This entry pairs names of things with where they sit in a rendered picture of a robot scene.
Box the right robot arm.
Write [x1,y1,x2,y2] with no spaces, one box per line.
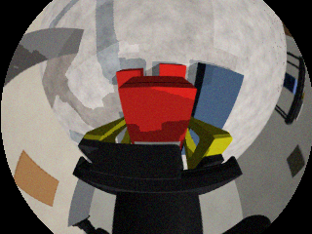
[72,216,109,234]

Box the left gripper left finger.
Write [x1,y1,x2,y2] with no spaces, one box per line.
[83,117,132,143]

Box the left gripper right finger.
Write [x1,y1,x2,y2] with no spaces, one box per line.
[183,117,233,170]

